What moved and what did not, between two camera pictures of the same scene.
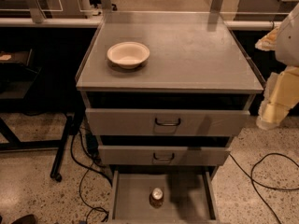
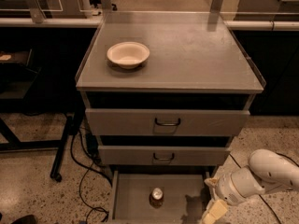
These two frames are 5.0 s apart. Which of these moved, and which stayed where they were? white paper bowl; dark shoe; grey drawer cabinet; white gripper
Moved: white gripper
Stayed: white paper bowl; grey drawer cabinet; dark shoe
